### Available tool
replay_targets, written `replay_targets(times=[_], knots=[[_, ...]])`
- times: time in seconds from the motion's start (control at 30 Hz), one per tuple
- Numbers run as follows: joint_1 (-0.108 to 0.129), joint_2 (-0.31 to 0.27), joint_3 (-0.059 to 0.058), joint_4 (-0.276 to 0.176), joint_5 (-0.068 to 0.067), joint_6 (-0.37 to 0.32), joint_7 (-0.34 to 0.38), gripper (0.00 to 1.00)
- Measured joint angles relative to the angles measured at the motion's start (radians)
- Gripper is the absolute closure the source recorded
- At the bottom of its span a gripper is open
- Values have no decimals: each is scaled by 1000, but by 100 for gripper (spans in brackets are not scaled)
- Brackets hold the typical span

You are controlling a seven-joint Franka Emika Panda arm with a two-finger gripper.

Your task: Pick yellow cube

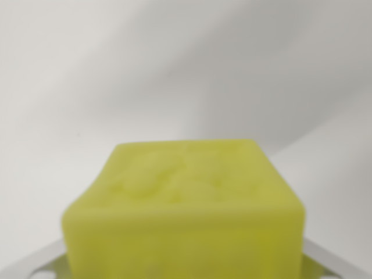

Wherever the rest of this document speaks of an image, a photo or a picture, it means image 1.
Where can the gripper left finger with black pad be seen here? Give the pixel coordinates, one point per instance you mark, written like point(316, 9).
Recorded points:
point(43, 264)

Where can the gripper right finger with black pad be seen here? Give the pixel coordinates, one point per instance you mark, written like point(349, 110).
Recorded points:
point(328, 263)

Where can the yellow cube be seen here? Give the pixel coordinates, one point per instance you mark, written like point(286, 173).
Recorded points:
point(186, 215)

